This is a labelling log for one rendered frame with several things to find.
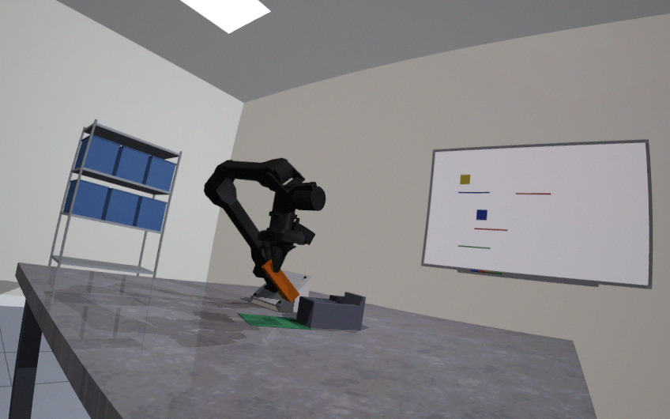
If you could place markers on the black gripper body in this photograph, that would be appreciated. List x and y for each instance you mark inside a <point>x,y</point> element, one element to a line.
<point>280,229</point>

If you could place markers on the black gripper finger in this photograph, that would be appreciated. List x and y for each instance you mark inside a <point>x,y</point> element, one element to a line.
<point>278,253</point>
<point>266,247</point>

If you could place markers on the orange l-shaped part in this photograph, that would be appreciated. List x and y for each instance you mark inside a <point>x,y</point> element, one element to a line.
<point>285,287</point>

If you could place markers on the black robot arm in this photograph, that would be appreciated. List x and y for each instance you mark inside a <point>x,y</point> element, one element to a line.
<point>294,195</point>

